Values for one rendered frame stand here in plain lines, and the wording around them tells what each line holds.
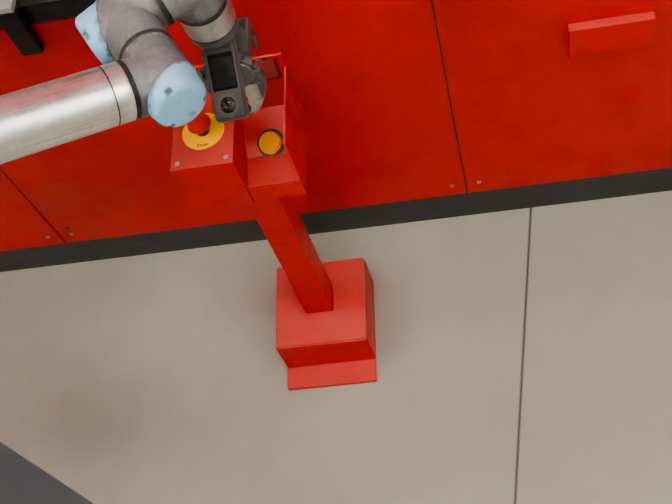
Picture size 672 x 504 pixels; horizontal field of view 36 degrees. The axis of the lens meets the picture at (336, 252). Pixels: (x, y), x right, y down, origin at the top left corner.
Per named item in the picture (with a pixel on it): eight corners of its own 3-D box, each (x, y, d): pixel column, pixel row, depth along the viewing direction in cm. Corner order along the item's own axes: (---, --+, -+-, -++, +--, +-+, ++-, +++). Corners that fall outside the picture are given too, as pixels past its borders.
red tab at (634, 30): (569, 57, 188) (568, 31, 182) (567, 48, 189) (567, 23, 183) (653, 44, 185) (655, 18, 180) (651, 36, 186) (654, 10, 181)
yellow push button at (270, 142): (263, 155, 173) (260, 155, 171) (260, 133, 173) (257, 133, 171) (285, 152, 173) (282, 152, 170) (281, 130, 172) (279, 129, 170)
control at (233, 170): (194, 209, 175) (156, 150, 160) (198, 133, 183) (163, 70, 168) (307, 194, 172) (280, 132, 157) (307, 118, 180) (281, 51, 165)
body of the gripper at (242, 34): (260, 39, 155) (237, -11, 145) (261, 87, 152) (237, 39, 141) (212, 47, 157) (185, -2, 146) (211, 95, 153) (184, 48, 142)
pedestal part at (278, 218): (306, 313, 223) (234, 179, 177) (306, 289, 226) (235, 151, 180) (333, 311, 222) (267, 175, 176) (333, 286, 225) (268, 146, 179)
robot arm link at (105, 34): (95, 58, 126) (170, 10, 127) (62, 6, 132) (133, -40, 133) (122, 95, 133) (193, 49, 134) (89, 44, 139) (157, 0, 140)
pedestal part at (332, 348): (288, 390, 228) (274, 370, 218) (289, 291, 240) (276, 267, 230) (377, 382, 225) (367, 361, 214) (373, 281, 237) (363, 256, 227)
